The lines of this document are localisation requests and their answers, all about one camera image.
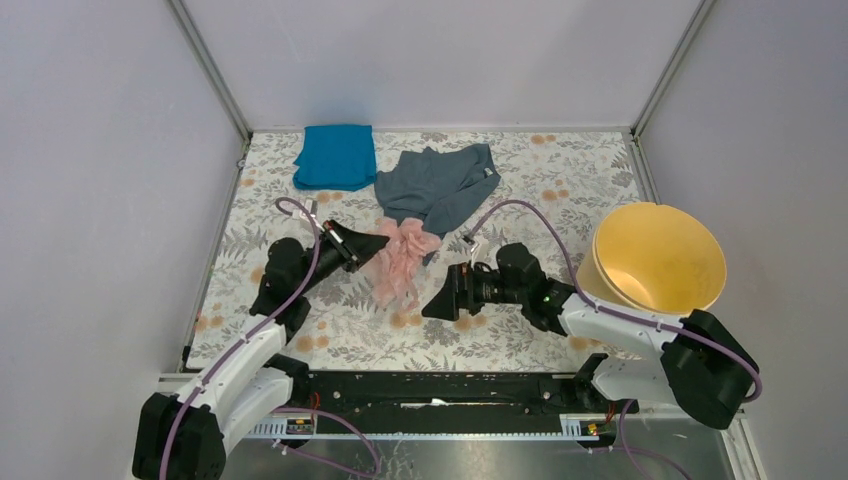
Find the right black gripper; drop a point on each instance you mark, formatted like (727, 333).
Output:
(459, 292)

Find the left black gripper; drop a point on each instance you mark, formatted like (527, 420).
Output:
(353, 247)

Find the pink plastic trash bag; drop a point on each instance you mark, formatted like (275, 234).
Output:
(392, 271)

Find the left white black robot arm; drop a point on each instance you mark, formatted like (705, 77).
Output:
(190, 433)

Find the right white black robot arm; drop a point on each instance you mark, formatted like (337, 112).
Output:
(692, 361)

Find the yellow round trash bin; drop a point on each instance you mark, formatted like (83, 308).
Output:
(655, 258)

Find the folded blue cloth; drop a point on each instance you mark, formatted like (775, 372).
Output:
(339, 157)

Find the grey crumpled shirt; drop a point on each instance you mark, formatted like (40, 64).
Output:
(441, 189)

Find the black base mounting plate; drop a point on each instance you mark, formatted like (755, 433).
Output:
(346, 395)

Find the floral patterned table mat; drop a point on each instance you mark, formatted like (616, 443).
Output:
(555, 188)

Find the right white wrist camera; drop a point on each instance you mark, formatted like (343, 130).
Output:
(478, 249)

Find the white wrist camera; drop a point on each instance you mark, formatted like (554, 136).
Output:
(308, 217)
(478, 249)

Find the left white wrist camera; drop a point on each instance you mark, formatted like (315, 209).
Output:
(308, 217)

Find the perforated metal cable rail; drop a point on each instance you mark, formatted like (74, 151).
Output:
(485, 425)

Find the left aluminium corner post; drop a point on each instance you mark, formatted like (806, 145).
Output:
(208, 65)

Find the aluminium corner post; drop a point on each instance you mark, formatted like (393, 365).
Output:
(682, 47)
(208, 65)

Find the right aluminium corner post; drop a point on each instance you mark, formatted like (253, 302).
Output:
(682, 47)

